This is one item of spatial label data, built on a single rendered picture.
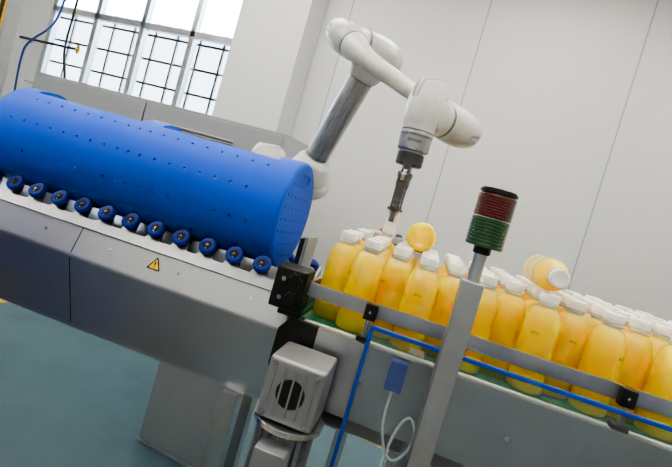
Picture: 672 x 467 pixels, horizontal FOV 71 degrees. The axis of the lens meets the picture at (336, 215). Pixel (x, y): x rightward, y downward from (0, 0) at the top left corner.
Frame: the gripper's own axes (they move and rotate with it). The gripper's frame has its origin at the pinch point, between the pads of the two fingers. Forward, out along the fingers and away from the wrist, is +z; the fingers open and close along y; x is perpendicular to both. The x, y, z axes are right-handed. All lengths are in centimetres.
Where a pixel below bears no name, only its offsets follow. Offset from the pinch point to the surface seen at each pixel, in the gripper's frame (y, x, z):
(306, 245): 17.8, -17.4, 11.0
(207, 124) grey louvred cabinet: -150, -145, -24
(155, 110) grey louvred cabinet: -154, -187, -24
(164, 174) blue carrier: 27, -55, 4
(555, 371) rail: 34, 41, 18
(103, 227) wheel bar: 24, -70, 22
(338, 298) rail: 33.6, -3.5, 17.7
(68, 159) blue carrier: 27, -83, 7
